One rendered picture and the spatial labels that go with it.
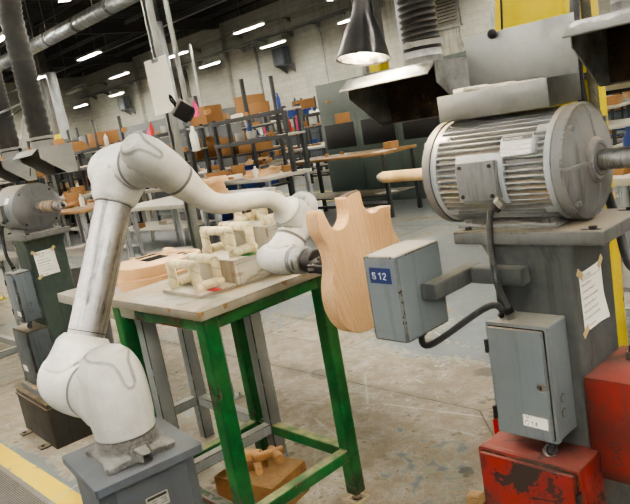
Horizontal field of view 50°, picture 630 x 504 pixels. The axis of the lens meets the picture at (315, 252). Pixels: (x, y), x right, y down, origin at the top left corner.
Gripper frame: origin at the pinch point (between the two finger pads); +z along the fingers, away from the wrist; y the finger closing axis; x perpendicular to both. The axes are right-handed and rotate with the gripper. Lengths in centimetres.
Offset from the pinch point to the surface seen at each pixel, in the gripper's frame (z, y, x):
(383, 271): 35.9, 30.7, 12.2
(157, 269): -103, 4, -7
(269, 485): -58, 11, -89
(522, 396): 59, 20, -21
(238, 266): -51, 4, -2
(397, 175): 16.8, -5.2, 24.5
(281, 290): -37.6, -1.0, -12.1
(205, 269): -71, 4, -4
